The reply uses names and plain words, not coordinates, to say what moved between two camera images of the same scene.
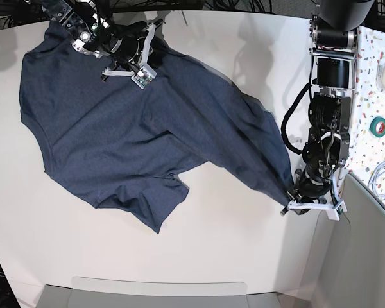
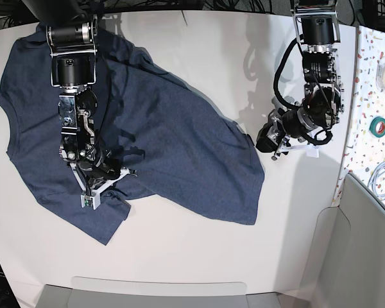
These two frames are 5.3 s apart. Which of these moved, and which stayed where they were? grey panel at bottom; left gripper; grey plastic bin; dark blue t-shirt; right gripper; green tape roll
Moved: dark blue t-shirt; left gripper; right gripper
Stayed: grey plastic bin; green tape roll; grey panel at bottom
